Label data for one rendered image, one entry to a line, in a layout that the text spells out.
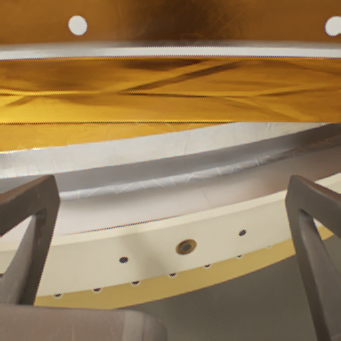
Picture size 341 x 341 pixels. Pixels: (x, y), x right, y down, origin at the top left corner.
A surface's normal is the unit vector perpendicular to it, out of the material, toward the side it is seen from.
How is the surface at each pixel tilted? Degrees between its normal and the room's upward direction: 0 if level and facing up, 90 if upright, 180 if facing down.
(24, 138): 0
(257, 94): 90
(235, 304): 62
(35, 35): 90
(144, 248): 90
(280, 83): 90
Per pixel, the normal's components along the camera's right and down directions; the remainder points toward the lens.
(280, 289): 0.35, 0.07
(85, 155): 0.22, 0.54
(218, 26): -0.02, 0.56
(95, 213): -0.01, -0.83
